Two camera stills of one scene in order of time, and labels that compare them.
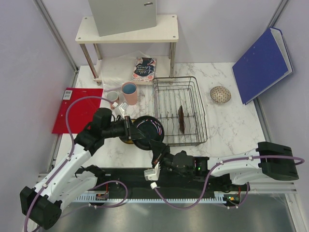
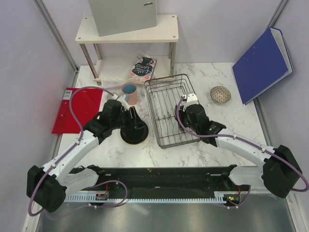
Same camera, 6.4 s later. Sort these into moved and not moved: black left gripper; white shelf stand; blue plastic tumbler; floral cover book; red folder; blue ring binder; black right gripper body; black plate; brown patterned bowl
Moved: black left gripper; black right gripper body; black plate
Not moved: white shelf stand; red folder; blue ring binder; brown patterned bowl; blue plastic tumbler; floral cover book
